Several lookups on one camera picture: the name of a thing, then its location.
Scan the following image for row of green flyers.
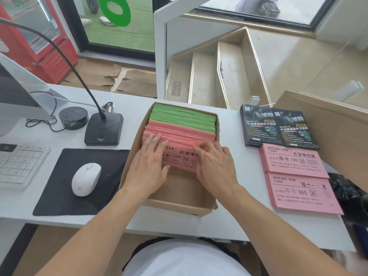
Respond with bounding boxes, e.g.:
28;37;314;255
148;103;217;135

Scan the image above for black round puck device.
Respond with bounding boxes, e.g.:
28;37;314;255
58;106;89;131

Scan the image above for black plastic bag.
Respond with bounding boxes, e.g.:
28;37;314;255
327;172;368;229

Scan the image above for pink printed flyer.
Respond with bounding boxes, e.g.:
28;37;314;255
157;142;202;174

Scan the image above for brown cardboard floor sheets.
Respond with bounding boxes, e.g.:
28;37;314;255
59;58;158;99

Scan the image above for person's left hand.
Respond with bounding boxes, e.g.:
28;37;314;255
125;133;171;196

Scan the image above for beige staircase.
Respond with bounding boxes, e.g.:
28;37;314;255
165;26;273;110

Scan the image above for person's right hand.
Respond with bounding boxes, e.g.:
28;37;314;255
194;140;242;199

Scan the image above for wire bicycle basket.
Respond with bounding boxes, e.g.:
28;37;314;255
258;0;281;18

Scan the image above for brown cardboard box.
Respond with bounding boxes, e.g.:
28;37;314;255
119;102;221;218

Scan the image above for row of pink flyers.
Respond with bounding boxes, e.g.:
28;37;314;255
142;120;216;150

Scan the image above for white keyboard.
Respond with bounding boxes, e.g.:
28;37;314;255
0;143;51;191

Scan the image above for person's right forearm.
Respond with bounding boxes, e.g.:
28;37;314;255
213;184;355;276

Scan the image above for black gooseneck desk microphone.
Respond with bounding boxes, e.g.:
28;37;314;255
0;18;124;146

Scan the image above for person's left forearm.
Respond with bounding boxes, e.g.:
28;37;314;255
36;185;159;276

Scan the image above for red drinks cabinet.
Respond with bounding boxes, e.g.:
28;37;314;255
0;0;79;84

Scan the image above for silver computer monitor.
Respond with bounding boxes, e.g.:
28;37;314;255
0;52;70;137

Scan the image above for stack of black flyers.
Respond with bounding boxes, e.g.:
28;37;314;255
273;108;320;150
240;103;284;147

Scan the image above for black framed glass door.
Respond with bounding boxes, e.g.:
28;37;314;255
57;0;156;62

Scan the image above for black mouse pad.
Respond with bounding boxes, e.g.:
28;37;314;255
32;148;131;217

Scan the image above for green ring sticker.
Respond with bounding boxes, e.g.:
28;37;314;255
97;0;131;27

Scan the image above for black framed window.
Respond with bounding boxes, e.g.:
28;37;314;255
198;0;339;27

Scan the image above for black cable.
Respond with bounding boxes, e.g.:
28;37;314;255
25;91;69;133

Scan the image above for wooden counter panel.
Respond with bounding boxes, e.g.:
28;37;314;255
274;89;368;196

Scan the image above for white framed glass balustrade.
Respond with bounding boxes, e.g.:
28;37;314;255
153;0;368;110

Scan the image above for white computer mouse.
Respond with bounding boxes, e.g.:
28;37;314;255
71;163;102;197

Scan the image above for stack of pink flyers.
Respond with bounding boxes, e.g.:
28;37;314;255
264;171;345;216
258;143;330;179

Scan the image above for person's white shirt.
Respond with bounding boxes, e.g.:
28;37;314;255
130;246;251;276

